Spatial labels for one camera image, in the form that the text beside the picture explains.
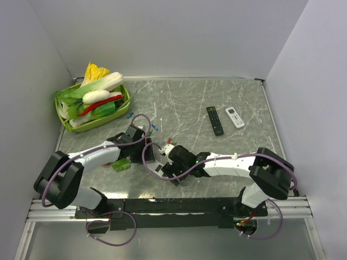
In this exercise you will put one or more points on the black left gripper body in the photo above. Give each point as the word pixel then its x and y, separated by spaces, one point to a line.
pixel 136 154

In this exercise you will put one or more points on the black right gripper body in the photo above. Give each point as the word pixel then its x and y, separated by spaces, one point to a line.
pixel 169 169

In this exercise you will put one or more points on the red white remote control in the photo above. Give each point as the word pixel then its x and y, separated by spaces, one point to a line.
pixel 155 169

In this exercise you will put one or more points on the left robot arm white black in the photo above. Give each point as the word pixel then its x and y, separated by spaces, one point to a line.
pixel 59 181

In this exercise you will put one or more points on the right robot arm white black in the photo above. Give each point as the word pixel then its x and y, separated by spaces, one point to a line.
pixel 271 174

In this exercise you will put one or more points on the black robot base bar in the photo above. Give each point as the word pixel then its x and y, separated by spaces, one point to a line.
pixel 173 212

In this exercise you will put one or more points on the black TV remote control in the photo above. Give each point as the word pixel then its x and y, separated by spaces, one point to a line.
pixel 215 121

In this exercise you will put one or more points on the white air conditioner remote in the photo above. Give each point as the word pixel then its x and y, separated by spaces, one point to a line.
pixel 235 118

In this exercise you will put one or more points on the orange carrot toy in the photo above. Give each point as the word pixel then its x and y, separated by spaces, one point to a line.
pixel 119 165

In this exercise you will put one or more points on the green plastic basket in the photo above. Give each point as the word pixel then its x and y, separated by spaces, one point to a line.
pixel 121 110

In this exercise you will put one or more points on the red chili pepper toy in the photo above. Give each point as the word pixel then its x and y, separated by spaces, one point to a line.
pixel 100 103

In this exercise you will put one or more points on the white radish toy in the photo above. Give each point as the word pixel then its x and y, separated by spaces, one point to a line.
pixel 95 96

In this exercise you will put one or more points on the napa cabbage toy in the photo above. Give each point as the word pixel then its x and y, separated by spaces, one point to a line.
pixel 100 78

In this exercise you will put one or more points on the green leafy vegetable toy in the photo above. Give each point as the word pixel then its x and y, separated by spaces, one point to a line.
pixel 72 105

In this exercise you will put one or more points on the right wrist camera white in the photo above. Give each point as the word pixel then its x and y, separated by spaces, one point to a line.
pixel 165 150

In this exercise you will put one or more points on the aluminium frame rail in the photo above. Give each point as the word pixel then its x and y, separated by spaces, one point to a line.
pixel 51 233

